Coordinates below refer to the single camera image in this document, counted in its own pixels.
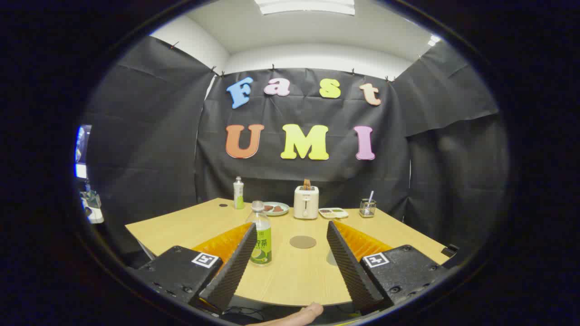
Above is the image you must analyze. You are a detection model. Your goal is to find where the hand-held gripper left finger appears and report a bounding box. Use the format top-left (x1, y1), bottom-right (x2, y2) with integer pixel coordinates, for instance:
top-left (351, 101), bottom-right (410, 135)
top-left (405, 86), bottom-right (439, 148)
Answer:
top-left (129, 222), bottom-right (258, 315)

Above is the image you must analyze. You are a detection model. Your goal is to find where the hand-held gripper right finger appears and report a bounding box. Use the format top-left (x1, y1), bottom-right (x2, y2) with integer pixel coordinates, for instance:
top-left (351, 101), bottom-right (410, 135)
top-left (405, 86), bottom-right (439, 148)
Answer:
top-left (326, 220), bottom-right (450, 315)

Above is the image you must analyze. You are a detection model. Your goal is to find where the clear juice bottle green label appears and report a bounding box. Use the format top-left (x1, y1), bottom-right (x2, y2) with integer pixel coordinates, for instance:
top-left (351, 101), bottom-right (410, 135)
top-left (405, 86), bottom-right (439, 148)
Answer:
top-left (247, 201), bottom-right (273, 266)

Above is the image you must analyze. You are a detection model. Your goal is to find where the white capped bottle green label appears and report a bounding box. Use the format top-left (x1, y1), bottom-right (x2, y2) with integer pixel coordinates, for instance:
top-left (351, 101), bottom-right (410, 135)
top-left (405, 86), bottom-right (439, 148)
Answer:
top-left (233, 176), bottom-right (245, 210)

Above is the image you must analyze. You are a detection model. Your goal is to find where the wooden table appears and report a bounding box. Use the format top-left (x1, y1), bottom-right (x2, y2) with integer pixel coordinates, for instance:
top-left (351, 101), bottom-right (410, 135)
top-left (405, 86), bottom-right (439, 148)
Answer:
top-left (125, 198), bottom-right (450, 307)

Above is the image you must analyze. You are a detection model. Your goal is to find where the white divided snack tray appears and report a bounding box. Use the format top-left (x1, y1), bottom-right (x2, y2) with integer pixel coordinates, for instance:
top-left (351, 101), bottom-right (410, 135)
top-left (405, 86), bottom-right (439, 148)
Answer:
top-left (318, 207), bottom-right (349, 220)

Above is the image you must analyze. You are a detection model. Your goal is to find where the pale green plate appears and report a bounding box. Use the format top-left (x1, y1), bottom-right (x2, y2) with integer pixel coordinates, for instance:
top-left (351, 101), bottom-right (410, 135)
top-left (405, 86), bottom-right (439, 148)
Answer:
top-left (262, 201), bottom-right (290, 216)

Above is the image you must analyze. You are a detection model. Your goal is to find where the cream toaster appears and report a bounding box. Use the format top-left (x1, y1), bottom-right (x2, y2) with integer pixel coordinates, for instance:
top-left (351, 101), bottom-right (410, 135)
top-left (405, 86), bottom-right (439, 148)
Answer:
top-left (294, 185), bottom-right (319, 220)

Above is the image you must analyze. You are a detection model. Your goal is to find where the patterned white object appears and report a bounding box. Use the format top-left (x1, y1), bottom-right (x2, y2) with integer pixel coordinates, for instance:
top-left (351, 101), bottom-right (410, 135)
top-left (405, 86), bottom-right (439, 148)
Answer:
top-left (81, 181), bottom-right (105, 224)

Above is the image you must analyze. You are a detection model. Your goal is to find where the computer monitor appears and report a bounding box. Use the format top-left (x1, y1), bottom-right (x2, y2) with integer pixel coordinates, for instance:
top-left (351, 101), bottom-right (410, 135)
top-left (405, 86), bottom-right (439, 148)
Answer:
top-left (74, 125), bottom-right (92, 179)

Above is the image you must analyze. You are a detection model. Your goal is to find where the ceiling light panel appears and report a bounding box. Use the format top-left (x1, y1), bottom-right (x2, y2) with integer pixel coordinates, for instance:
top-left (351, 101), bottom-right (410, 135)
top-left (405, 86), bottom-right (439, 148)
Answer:
top-left (254, 0), bottom-right (356, 16)

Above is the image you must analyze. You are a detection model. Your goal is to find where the black cable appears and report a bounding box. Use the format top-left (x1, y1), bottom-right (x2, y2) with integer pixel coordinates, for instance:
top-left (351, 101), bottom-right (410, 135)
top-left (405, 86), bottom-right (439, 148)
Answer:
top-left (224, 306), bottom-right (266, 321)

